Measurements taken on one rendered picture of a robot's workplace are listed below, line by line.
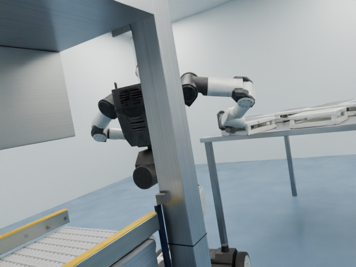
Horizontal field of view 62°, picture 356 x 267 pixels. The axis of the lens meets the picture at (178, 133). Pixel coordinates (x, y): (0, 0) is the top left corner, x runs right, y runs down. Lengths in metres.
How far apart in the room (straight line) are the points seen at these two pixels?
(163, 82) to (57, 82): 0.27
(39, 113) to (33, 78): 0.07
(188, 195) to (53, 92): 0.38
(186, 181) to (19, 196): 4.17
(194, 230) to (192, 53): 5.51
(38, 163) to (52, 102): 4.11
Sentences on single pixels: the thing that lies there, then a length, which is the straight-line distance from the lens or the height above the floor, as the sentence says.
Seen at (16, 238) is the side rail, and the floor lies 0.86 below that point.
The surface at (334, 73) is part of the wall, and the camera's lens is 5.31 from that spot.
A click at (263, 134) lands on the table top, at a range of 1.82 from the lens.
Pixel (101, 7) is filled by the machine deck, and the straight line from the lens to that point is 0.53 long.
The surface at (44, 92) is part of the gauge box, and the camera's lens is 0.71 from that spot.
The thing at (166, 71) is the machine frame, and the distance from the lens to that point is 0.57.
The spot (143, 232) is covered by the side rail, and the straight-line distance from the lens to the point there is 0.58.
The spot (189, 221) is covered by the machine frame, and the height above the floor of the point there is 0.85.
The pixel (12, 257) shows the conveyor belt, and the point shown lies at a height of 0.84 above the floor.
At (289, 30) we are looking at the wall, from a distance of 5.46.
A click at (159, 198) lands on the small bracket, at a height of 0.90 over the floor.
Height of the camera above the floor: 1.06
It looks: 3 degrees down
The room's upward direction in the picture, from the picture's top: 10 degrees counter-clockwise
